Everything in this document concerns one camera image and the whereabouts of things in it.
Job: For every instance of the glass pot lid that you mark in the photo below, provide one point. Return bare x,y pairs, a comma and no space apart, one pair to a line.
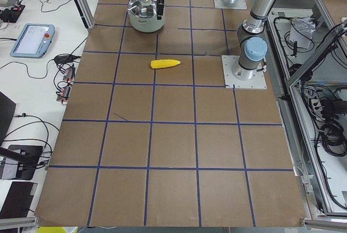
143,8

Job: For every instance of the yellow corn cob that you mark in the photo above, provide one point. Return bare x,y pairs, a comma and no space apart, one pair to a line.
164,63

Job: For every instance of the pale green cooking pot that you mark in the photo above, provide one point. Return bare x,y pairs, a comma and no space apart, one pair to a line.
146,25

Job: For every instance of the blue teach pendant near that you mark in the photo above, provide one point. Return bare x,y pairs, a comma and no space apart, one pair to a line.
33,41

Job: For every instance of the crumpled white paper bag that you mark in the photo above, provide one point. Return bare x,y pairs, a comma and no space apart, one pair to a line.
301,32

